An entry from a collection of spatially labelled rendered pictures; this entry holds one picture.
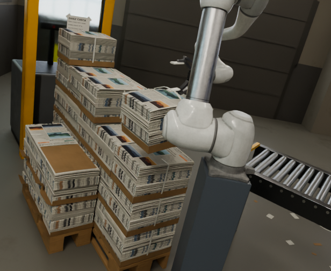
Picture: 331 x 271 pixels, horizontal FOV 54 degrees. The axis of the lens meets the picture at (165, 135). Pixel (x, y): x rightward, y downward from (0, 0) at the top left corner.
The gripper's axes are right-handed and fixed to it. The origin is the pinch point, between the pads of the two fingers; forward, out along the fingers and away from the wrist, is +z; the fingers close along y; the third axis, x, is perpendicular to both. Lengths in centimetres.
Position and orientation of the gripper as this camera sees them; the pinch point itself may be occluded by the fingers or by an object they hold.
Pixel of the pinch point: (171, 76)
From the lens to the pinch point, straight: 169.5
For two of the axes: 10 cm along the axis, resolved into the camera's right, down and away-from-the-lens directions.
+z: -8.2, 1.4, -5.5
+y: -1.2, 9.1, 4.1
